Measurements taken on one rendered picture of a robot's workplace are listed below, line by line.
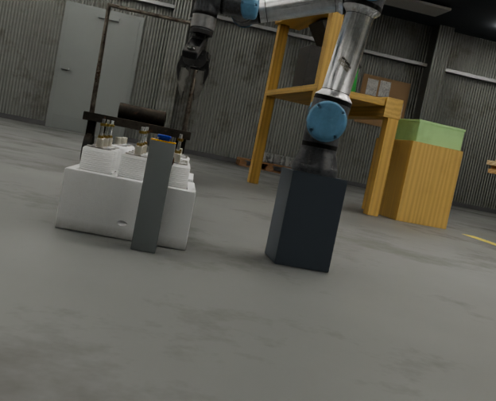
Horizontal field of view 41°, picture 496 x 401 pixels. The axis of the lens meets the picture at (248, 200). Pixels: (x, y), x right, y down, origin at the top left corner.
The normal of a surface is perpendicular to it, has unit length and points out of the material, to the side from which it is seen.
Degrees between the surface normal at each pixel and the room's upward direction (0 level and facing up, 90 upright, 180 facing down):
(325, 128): 98
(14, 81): 90
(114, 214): 90
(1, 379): 0
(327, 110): 98
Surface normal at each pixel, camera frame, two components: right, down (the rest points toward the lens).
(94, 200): 0.09, 0.10
